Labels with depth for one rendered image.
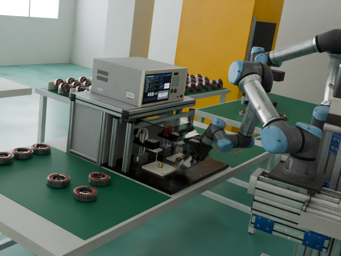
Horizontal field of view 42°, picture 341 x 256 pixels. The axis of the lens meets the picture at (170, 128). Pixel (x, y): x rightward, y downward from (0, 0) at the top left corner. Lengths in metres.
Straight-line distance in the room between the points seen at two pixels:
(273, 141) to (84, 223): 0.86
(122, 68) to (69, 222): 0.97
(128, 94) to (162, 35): 6.52
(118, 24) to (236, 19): 1.70
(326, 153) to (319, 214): 0.38
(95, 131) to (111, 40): 4.22
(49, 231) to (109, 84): 1.04
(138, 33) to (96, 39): 3.68
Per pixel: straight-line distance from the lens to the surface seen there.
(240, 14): 6.09
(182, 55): 6.52
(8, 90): 2.19
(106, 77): 2.61
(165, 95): 2.64
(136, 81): 2.47
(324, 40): 2.46
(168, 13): 8.94
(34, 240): 1.84
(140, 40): 6.62
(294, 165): 2.01
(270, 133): 1.90
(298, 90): 7.75
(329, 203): 2.03
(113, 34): 6.66
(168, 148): 2.80
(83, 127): 2.61
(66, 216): 2.01
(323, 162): 2.24
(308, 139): 1.97
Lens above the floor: 1.70
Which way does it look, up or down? 16 degrees down
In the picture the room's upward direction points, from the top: 8 degrees clockwise
